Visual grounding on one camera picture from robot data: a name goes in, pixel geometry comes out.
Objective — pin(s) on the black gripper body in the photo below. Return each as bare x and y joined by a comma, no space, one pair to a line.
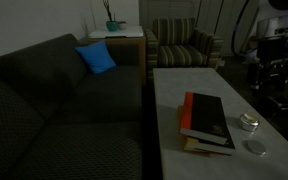
272,65

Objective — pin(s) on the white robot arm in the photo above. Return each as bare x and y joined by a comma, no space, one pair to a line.
271,22

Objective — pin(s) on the silver candle tin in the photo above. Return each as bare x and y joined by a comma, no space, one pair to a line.
249,122

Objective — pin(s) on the black book with orange spine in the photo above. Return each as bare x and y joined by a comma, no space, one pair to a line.
203,117

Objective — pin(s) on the grey coffee table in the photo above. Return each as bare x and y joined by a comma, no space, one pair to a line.
170,85

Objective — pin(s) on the middle black book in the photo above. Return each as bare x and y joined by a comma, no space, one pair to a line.
227,148

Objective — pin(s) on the striped armchair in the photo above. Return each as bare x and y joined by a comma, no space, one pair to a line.
172,43

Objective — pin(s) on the bottom yellow book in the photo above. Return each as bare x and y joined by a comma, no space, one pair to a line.
189,142

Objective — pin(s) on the wooden side table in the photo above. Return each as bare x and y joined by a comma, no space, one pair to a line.
128,50

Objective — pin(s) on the small white plant pot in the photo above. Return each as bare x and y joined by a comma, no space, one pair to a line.
122,25

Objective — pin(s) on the teal plant pot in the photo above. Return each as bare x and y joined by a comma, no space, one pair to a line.
112,26

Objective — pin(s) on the blue cushion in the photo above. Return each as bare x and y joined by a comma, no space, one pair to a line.
96,56

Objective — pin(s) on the dark grey fabric sofa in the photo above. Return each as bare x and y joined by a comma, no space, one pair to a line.
61,121

